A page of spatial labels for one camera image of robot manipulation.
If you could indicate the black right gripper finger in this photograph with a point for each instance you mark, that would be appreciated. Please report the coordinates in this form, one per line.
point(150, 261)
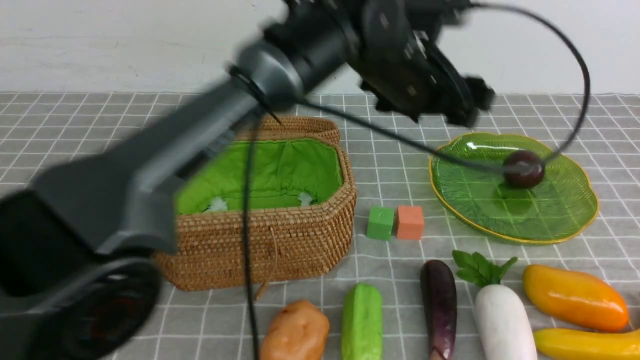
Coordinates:
point(481, 93)

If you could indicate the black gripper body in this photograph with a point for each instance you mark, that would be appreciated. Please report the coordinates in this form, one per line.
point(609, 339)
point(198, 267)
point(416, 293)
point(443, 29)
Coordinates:
point(401, 64)

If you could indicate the dark purple mangosteen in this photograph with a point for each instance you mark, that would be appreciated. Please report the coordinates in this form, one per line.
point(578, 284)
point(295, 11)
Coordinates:
point(529, 169)

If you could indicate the purple eggplant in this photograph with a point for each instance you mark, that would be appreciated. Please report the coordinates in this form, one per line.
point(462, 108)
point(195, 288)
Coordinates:
point(440, 307)

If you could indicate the orange yellow mango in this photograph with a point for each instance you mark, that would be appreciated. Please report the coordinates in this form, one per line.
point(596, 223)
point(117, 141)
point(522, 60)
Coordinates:
point(575, 297)

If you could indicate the white radish green leaves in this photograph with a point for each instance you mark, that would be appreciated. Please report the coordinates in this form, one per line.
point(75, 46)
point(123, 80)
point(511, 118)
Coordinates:
point(501, 318)

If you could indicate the green cucumber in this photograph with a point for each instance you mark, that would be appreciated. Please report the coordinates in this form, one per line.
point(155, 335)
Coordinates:
point(362, 324)

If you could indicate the yellow banana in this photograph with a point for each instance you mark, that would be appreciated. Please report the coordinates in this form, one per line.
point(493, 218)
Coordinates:
point(570, 344)

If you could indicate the brown potato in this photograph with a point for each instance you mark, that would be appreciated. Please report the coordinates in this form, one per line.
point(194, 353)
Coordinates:
point(298, 332)

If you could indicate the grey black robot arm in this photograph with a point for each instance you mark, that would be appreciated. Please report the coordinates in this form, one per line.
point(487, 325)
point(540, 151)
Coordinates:
point(77, 279)

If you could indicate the woven rattan basket lid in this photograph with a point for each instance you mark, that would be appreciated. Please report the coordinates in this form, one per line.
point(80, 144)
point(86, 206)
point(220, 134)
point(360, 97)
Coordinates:
point(285, 127)

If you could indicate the green glass leaf plate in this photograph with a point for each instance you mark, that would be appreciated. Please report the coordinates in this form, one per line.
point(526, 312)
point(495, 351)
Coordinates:
point(558, 209)

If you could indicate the orange foam cube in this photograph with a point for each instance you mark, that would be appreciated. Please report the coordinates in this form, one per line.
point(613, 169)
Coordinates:
point(410, 222)

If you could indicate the grey checkered tablecloth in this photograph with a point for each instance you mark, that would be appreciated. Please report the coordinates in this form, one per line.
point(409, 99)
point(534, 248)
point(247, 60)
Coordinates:
point(39, 129)

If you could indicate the green foam cube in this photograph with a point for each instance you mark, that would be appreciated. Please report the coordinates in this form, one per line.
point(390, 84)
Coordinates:
point(380, 223)

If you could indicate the woven rattan basket green lining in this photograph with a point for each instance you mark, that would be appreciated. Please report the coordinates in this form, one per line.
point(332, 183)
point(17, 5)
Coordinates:
point(301, 218)

